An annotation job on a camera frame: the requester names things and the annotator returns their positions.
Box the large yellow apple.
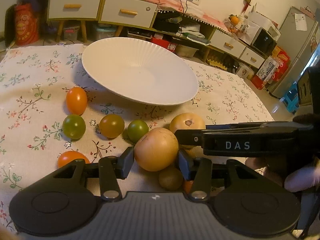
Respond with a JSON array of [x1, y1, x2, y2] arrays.
[[134, 128, 179, 172]]

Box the dark green cherry tomato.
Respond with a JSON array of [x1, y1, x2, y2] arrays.
[[127, 120, 149, 143]]

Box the brownish green tomato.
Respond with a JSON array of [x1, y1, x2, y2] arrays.
[[99, 114, 125, 139]]

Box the red orange tomato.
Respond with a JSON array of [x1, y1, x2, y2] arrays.
[[57, 151, 90, 168]]

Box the orange cherry tomato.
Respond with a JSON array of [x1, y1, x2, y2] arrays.
[[66, 87, 87, 115]]

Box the right hand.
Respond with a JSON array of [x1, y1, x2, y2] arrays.
[[245, 158, 319, 192]]

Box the blue plastic stool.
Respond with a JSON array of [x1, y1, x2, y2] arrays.
[[282, 82, 299, 114]]

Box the brown kiwi fruit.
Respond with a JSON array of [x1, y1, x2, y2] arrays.
[[158, 166, 183, 191]]

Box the red gift boxes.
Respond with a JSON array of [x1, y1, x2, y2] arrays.
[[251, 46, 291, 90]]

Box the white ribbed plate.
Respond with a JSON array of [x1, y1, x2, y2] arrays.
[[81, 37, 199, 106]]

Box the black microwave oven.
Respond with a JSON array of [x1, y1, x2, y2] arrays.
[[251, 28, 277, 56]]

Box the silver refrigerator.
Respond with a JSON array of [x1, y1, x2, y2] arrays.
[[267, 7, 319, 98]]

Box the red box under cabinet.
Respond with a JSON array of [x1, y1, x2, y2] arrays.
[[150, 37, 177, 52]]

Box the floral tablecloth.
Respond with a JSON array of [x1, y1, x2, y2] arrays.
[[1, 45, 272, 232]]

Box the clear storage box teal lid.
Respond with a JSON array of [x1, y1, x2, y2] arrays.
[[93, 24, 117, 40]]

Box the long low tv cabinet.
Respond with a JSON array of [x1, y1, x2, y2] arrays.
[[150, 7, 268, 75]]

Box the white drawer cabinet middle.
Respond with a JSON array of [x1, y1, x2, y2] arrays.
[[99, 0, 157, 29]]

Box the white drawer cabinet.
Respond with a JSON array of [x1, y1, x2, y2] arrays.
[[99, 0, 157, 29], [47, 0, 101, 21]]

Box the red orange snack bag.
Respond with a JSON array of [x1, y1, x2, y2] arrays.
[[14, 3, 39, 46]]

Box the white drawer cabinet left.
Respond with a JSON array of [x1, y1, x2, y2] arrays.
[[47, 0, 101, 21]]

